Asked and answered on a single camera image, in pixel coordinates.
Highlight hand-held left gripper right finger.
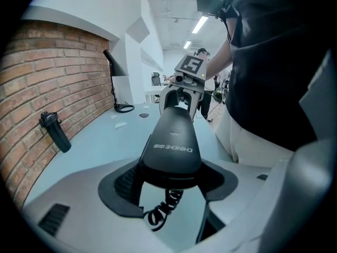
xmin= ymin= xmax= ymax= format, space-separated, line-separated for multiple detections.
xmin=195 ymin=158 xmax=275 ymax=253

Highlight white table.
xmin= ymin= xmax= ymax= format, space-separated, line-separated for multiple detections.
xmin=144 ymin=84 xmax=169 ymax=105

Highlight person's light trousers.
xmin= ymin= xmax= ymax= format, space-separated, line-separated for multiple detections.
xmin=214 ymin=112 xmax=295 ymax=168

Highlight black desk lamp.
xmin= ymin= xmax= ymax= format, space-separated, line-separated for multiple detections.
xmin=103 ymin=48 xmax=136 ymax=114

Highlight black telephone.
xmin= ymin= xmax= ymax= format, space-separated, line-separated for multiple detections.
xmin=141 ymin=106 xmax=203 ymax=232

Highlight black chest-mounted screen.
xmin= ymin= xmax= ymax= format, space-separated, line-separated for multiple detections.
xmin=195 ymin=0 xmax=230 ymax=20

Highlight person's right forearm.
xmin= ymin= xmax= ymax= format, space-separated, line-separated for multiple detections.
xmin=205 ymin=38 xmax=233 ymax=81

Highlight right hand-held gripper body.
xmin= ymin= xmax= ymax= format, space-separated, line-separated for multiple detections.
xmin=168 ymin=53 xmax=209 ymax=92

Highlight person's black shirt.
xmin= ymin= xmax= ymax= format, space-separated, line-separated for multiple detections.
xmin=225 ymin=0 xmax=337 ymax=152

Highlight black drinking bottle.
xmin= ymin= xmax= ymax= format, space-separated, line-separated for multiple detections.
xmin=38 ymin=111 xmax=73 ymax=153

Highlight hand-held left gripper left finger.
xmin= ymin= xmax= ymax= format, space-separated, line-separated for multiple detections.
xmin=23 ymin=158 xmax=172 ymax=253

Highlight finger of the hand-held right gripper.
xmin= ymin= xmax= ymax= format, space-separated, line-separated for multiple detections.
xmin=187 ymin=88 xmax=204 ymax=124
xmin=158 ymin=87 xmax=181 ymax=116

